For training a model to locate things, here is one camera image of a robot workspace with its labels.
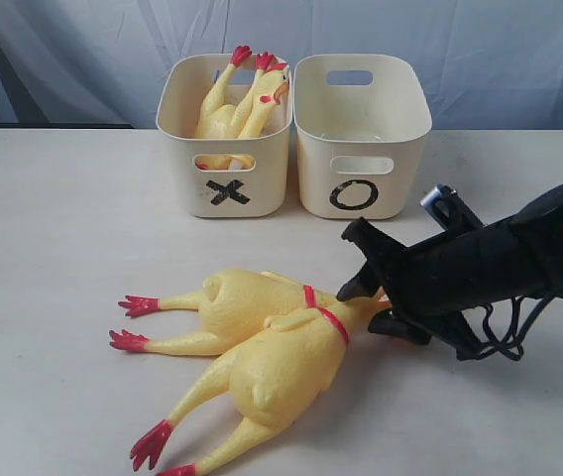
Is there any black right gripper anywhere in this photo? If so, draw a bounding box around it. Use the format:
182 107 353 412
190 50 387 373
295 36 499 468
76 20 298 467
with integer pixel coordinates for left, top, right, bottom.
335 216 555 361

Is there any cream bin marked O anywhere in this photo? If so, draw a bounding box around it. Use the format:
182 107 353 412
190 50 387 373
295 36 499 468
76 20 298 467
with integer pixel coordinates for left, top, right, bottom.
293 54 432 220

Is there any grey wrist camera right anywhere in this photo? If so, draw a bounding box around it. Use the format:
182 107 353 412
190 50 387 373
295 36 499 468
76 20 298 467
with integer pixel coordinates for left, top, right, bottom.
420 183 461 230

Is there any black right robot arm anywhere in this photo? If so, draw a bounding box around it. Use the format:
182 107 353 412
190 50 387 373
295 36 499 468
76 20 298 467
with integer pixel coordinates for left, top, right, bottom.
337 183 563 361

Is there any yellow rubber chicken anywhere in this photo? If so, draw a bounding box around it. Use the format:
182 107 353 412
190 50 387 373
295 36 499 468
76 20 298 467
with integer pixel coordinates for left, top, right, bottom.
108 267 392 357
194 46 290 140
130 297 392 475

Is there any cream bin marked X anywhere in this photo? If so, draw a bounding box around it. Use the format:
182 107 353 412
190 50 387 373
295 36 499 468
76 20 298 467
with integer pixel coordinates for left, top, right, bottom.
156 54 292 218

